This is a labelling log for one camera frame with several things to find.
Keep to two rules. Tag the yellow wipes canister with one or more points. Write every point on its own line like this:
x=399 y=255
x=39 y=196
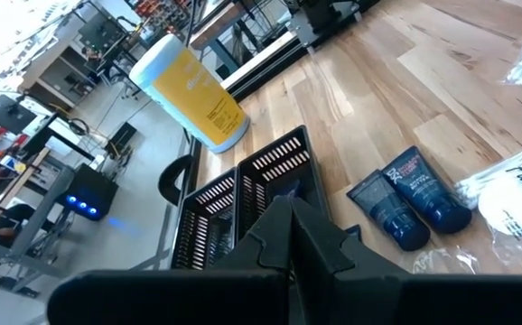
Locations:
x=193 y=99

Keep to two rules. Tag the black computer tower blue lights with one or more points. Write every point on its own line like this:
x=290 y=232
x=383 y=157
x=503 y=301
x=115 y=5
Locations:
x=98 y=189

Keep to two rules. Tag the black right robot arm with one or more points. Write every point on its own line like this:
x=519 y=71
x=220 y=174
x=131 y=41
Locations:
x=319 y=18

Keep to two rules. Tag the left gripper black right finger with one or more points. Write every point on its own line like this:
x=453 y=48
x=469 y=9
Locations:
x=401 y=300

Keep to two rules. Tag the black slotted plastic basket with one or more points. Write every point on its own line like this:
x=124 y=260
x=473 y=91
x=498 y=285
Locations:
x=202 y=225
x=274 y=167

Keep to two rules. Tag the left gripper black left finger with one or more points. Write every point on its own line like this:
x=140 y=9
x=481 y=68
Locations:
x=175 y=298

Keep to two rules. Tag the navy shave butter tube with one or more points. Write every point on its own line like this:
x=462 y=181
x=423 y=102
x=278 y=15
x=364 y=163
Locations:
x=355 y=231
x=423 y=189
x=387 y=212
x=288 y=187

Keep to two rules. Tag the black flat monitor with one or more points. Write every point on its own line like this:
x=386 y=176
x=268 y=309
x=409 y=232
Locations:
x=6 y=113

